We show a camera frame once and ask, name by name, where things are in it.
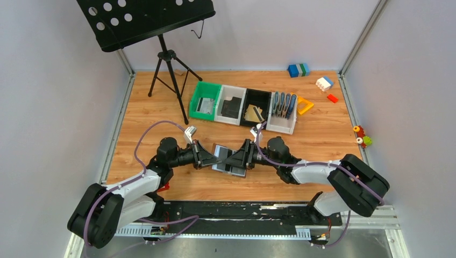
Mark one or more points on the white bin with holders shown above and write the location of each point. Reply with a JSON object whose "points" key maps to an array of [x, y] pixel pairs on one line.
{"points": [[281, 125]]}

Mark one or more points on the small red toy brick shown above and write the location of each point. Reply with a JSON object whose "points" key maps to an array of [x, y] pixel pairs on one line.
{"points": [[332, 98]]}

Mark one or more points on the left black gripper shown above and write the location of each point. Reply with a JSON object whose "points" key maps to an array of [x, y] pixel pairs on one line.
{"points": [[202, 158]]}

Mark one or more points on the brown leather card holder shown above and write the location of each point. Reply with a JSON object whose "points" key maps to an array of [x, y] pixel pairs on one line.
{"points": [[222, 153]]}

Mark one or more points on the yellow plastic frame block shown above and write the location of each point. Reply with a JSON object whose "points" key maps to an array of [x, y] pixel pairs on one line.
{"points": [[303, 105]]}

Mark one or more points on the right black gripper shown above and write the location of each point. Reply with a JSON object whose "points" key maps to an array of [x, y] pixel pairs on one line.
{"points": [[243, 156]]}

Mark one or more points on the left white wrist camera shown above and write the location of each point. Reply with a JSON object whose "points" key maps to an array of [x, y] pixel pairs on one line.
{"points": [[188, 134]]}

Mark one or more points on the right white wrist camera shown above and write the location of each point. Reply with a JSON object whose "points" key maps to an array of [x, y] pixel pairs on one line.
{"points": [[256, 132]]}

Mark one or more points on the silver cards in green bin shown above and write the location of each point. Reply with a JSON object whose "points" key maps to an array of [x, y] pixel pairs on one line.
{"points": [[205, 105]]}

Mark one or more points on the gold cards in black bin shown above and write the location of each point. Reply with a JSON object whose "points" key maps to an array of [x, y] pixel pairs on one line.
{"points": [[254, 114]]}

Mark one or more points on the black music stand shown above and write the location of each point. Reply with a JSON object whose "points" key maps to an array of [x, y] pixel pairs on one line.
{"points": [[118, 24]]}

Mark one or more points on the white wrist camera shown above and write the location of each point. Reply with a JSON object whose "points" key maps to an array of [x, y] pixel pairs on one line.
{"points": [[256, 132], [188, 134]]}

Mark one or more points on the black plastic bin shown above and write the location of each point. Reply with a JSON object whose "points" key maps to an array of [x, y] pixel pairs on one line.
{"points": [[258, 98]]}

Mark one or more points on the white blue toy block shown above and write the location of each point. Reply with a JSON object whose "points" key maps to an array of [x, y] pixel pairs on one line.
{"points": [[324, 83]]}

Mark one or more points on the red green toy car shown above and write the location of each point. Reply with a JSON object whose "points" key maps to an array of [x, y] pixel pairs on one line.
{"points": [[362, 139]]}

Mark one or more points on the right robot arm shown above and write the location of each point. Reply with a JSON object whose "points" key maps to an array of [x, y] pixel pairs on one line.
{"points": [[357, 187]]}

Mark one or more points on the white plastic bin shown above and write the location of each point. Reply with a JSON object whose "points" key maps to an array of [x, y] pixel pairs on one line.
{"points": [[227, 92]]}

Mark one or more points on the red white toy brick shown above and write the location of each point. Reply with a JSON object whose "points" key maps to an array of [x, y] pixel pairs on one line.
{"points": [[164, 188]]}

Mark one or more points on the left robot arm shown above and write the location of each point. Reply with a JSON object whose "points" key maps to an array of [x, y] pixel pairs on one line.
{"points": [[103, 210]]}

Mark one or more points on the blue card holder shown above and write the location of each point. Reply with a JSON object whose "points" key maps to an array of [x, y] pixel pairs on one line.
{"points": [[283, 104]]}

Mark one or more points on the green plastic bin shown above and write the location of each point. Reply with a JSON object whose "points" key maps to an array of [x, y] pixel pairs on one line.
{"points": [[205, 90]]}

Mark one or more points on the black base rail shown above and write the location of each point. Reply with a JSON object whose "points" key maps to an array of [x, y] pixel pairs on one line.
{"points": [[242, 220]]}

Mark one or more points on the blue green block stack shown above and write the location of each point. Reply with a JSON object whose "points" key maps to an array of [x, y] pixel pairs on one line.
{"points": [[299, 70]]}

